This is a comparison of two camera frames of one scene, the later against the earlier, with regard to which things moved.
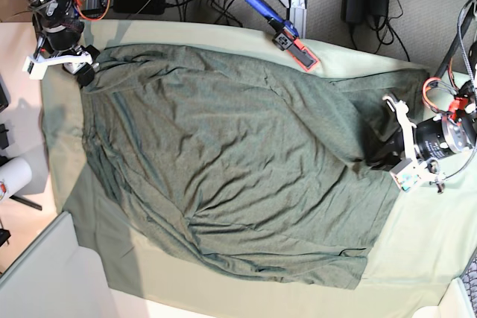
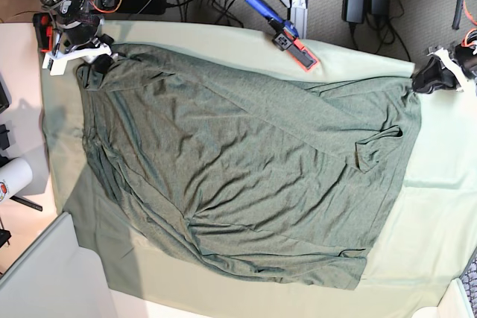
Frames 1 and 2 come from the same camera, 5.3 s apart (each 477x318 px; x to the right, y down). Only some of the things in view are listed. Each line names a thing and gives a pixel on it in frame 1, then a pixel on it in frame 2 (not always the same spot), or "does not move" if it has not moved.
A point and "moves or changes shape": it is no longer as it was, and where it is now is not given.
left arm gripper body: (387, 156) to (431, 76)
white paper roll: (15, 174) does not move
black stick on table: (25, 202) does not move
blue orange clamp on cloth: (286, 36) does not move
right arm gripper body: (86, 75) to (104, 62)
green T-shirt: (206, 163) moves or changes shape
